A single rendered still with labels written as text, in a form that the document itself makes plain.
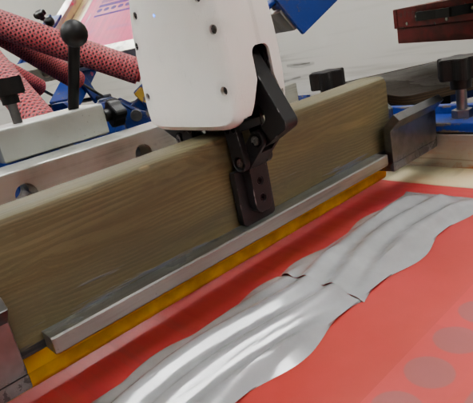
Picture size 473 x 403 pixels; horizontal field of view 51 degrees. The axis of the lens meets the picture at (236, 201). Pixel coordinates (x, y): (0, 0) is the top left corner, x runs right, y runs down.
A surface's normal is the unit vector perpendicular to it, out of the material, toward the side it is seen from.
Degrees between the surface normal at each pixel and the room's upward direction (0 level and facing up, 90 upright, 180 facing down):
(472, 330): 0
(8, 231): 90
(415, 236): 33
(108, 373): 0
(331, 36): 90
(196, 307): 0
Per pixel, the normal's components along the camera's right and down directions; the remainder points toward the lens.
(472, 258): -0.19, -0.93
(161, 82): -0.72, 0.33
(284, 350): 0.30, -0.60
